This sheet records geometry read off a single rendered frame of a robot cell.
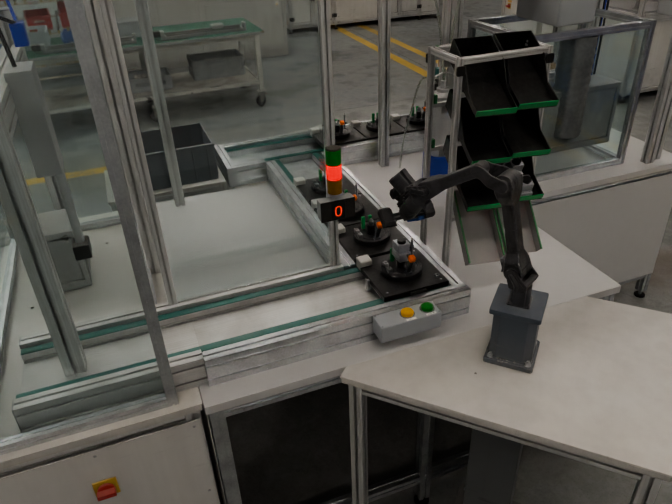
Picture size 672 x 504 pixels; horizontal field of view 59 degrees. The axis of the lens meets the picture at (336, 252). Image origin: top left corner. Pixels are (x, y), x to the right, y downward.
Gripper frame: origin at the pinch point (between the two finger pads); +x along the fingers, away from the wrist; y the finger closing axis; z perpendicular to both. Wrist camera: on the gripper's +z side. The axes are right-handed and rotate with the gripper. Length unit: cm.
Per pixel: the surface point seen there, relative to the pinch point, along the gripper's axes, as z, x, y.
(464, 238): -11.2, 2.6, -20.6
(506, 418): -68, -18, 0
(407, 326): -34.4, 0.5, 10.6
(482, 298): -31.0, 14.4, -25.4
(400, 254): -10.1, 6.8, 1.8
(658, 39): 205, 257, -469
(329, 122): 31.5, -14.4, 18.6
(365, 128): 87, 104, -47
